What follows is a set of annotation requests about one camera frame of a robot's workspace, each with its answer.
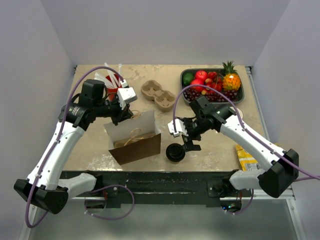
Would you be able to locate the yellow snack bag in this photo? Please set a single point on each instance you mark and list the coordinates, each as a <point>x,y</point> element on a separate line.
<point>249,163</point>

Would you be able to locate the green lime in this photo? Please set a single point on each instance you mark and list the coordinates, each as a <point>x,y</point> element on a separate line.
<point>187,79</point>

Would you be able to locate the black coffee cup lid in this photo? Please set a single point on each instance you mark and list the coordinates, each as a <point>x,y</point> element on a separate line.
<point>175,152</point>

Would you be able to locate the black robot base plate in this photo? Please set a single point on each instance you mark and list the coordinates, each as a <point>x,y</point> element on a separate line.
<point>162,188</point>

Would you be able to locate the grey fruit tray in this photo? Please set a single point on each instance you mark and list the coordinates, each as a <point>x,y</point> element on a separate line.
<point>213,88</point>

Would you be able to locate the brown paper bag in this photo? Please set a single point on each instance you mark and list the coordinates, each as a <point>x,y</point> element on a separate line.
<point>144,123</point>

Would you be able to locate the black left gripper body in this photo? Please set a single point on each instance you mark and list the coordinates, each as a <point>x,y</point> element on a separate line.
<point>117,113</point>

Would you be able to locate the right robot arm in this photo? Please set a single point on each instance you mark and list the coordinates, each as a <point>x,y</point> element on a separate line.
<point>277,166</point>

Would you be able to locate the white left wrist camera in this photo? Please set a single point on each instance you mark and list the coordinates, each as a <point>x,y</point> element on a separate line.
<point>125,94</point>

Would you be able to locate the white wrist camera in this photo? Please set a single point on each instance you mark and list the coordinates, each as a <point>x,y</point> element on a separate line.
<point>177,128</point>
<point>125,94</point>

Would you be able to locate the red straw holder cup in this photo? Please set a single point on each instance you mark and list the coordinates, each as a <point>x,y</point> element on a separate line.
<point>110,88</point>

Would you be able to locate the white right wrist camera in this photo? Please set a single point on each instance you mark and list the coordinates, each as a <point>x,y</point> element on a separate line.
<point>177,128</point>

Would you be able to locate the pineapple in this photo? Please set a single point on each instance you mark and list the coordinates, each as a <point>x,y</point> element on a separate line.
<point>231,79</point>

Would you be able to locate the single pulp cup carrier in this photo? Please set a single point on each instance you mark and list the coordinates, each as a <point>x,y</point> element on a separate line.
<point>132,139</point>

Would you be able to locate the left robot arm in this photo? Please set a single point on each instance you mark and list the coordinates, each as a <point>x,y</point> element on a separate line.
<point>43,187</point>

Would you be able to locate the aluminium frame rail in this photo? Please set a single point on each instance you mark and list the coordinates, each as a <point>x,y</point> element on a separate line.
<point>169,188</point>

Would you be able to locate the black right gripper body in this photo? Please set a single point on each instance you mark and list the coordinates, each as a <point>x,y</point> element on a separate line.
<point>194,129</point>

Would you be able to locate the red apple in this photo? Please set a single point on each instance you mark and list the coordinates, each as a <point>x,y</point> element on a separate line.
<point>201,75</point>
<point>197,85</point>

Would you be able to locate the open brown paper cup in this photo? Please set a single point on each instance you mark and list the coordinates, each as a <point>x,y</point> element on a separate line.
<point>238,110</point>

